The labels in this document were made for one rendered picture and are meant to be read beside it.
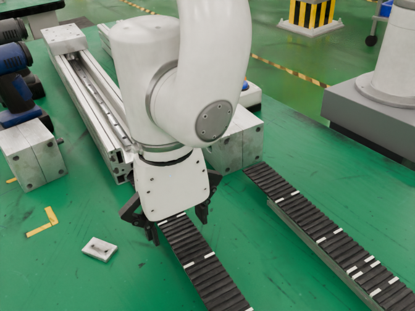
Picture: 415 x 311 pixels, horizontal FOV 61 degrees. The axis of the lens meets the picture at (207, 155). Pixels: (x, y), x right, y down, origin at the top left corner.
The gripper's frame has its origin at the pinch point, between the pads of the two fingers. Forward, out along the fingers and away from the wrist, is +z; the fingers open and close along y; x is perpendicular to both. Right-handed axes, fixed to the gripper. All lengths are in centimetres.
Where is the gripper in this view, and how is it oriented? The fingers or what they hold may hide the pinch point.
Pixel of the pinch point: (177, 224)
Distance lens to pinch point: 58.2
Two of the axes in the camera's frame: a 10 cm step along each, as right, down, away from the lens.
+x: -4.8, -5.1, 7.1
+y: 8.8, -3.3, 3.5
